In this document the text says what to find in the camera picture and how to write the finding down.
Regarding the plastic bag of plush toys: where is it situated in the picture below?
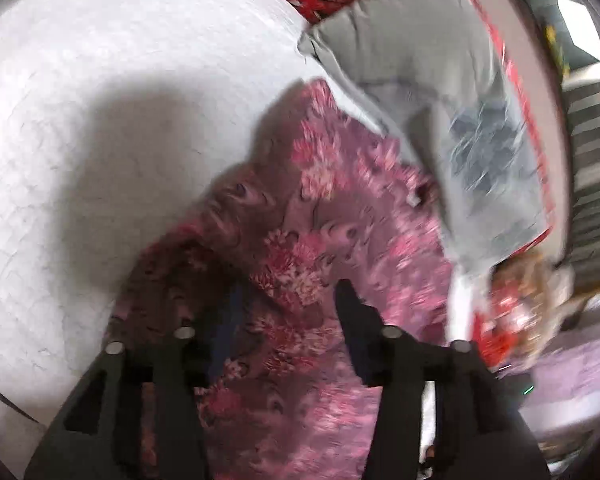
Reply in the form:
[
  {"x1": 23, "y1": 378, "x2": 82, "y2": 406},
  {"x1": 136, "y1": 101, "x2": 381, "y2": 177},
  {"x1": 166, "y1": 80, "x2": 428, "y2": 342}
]
[{"x1": 472, "y1": 250, "x2": 576, "y2": 371}]

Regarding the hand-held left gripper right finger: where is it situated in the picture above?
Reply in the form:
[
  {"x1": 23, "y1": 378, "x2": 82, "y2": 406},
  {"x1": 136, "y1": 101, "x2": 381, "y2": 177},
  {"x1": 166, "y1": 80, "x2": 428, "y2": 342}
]
[{"x1": 334, "y1": 279, "x2": 551, "y2": 480}]

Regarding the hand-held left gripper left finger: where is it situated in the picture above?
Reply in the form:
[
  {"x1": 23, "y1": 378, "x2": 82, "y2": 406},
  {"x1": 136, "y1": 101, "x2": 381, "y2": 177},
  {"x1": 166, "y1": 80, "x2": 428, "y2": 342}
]
[{"x1": 24, "y1": 280, "x2": 251, "y2": 480}]

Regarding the white quilted bedspread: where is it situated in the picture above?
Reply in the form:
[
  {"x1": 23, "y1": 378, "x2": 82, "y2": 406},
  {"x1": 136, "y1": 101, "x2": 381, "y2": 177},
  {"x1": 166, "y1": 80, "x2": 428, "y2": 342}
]
[{"x1": 0, "y1": 0, "x2": 386, "y2": 466}]

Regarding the pale lilac quilted blanket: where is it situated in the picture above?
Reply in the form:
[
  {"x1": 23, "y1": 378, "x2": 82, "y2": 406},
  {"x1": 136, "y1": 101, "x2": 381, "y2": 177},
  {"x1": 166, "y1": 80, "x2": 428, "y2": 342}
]
[{"x1": 500, "y1": 330, "x2": 600, "y2": 441}]

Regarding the grey floral pillow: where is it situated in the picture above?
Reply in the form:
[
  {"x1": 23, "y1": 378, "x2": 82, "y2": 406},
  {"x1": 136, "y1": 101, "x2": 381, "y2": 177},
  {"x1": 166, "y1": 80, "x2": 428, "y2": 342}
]
[{"x1": 297, "y1": 0, "x2": 553, "y2": 271}]

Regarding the bright window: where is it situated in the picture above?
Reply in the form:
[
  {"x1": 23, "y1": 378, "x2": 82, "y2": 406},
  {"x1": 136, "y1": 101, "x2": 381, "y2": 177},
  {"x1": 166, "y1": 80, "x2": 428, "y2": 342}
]
[{"x1": 555, "y1": 0, "x2": 600, "y2": 63}]

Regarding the purple floral garment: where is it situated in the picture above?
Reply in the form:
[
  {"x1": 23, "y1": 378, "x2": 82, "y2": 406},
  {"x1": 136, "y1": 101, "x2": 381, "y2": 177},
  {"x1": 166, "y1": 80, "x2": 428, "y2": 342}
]
[{"x1": 102, "y1": 77, "x2": 461, "y2": 480}]

